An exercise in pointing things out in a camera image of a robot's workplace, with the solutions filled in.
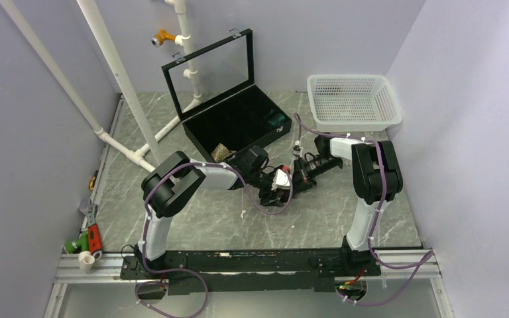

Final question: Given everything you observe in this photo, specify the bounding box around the aluminium table frame rail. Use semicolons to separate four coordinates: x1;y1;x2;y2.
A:
43;94;457;318

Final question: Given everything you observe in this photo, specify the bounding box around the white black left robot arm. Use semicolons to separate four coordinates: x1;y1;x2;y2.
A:
135;146;294;278

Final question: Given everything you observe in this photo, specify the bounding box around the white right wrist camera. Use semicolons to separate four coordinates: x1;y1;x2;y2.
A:
292;140;303;158

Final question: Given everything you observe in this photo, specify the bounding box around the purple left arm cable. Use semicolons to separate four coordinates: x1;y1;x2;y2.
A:
135;161;295;318

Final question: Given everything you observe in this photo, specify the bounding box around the black tie storage box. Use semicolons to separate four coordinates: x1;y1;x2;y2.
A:
161;28;292;162

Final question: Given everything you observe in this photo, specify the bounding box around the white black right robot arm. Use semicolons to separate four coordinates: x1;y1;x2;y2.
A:
292;136;404;275

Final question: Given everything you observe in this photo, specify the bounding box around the white plastic mesh basket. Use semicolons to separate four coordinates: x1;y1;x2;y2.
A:
307;74;403;133

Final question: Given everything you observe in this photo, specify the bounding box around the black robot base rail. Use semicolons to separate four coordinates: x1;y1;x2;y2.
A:
120;247;381;295

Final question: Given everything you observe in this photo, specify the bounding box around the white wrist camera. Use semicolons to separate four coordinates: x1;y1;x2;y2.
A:
271;169;292;191
292;140;303;158

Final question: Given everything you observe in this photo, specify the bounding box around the green white pipe fitting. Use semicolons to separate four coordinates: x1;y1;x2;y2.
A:
63;232;95;272

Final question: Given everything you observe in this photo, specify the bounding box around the white pvc pipe frame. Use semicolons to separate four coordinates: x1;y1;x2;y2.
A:
0;1;203;172

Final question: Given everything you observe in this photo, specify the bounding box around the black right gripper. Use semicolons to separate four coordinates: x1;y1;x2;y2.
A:
287;156;341;196

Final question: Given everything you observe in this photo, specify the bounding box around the rolled teal tie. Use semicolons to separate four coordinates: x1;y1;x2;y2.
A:
264;110;286;129

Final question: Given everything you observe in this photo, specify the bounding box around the red handled clamp tool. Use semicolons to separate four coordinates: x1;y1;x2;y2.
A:
84;202;103;260

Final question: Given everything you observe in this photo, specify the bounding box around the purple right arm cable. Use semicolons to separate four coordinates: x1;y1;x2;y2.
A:
294;113;435;307

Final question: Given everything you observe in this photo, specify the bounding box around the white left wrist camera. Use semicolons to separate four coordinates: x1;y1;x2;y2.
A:
271;169;292;191

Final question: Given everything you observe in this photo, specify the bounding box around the rolled gold tie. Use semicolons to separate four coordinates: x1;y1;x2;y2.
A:
211;143;236;163

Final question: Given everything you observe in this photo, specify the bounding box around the navy orange paisley tie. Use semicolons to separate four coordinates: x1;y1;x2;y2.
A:
258;187;291;207

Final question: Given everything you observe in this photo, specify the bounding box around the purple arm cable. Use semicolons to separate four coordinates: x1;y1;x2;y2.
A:
294;113;435;307
135;161;295;318

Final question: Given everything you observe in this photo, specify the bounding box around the orange webcam on pipe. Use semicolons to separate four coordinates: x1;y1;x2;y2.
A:
150;28;176;47

